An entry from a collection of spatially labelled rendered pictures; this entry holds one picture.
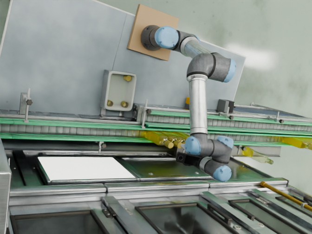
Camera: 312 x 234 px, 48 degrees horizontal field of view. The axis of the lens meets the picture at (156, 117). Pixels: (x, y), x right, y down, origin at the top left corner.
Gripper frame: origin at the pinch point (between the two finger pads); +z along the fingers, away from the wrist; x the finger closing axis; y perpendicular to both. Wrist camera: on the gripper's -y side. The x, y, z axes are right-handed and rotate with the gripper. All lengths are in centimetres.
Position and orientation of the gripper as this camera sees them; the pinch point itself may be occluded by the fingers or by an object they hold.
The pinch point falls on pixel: (179, 150)
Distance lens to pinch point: 183.9
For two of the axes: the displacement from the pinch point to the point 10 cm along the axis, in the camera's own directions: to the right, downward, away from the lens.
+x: 2.2, -9.7, -1.3
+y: 8.6, 1.3, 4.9
